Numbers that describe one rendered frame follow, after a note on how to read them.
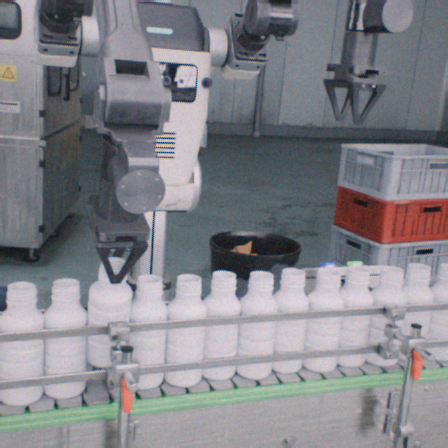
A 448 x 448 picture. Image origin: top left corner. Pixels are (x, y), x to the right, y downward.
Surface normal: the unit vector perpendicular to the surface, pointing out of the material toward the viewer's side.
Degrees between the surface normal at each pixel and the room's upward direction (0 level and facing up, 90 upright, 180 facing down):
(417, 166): 90
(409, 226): 90
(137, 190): 105
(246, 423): 90
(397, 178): 90
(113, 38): 49
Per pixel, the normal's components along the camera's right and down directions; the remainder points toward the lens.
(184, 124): 0.33, 0.26
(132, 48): 0.30, -0.44
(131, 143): 0.18, -0.82
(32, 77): 0.03, 0.25
